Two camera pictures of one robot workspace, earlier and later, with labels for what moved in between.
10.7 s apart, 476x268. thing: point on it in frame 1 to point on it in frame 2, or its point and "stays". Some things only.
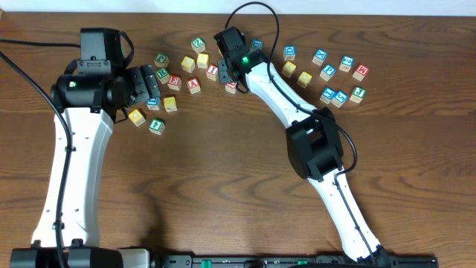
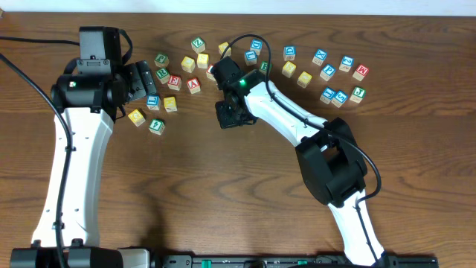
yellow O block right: [304, 79] stays
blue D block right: [289, 53] stays
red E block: [174, 82] stays
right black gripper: [224, 71] to [228, 112]
